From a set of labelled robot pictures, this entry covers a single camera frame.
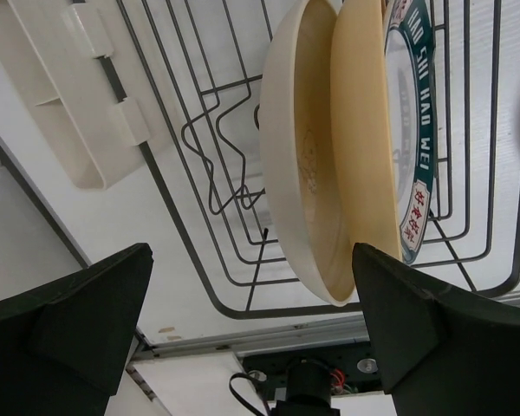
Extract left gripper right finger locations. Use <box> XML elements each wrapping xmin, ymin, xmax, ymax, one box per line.
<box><xmin>352</xmin><ymin>243</ymin><xmax>520</xmax><ymax>415</ymax></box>

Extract white plate dark green band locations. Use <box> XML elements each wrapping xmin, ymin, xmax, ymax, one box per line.
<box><xmin>384</xmin><ymin>1</ymin><xmax>437</xmax><ymax>264</ymax></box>

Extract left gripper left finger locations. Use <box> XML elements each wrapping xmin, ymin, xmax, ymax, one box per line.
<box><xmin>0</xmin><ymin>243</ymin><xmax>153</xmax><ymax>415</ymax></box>

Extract grey wire dish rack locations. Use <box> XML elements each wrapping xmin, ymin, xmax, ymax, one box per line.
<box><xmin>114</xmin><ymin>1</ymin><xmax>520</xmax><ymax>320</ymax></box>

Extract cream white plate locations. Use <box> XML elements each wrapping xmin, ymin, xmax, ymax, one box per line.
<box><xmin>258</xmin><ymin>1</ymin><xmax>354</xmax><ymax>307</ymax></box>

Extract yellow plate in rack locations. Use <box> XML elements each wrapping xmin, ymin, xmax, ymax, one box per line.
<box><xmin>330</xmin><ymin>1</ymin><xmax>402</xmax><ymax>259</ymax></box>

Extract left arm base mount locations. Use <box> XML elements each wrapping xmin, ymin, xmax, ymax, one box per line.
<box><xmin>228</xmin><ymin>341</ymin><xmax>382</xmax><ymax>415</ymax></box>

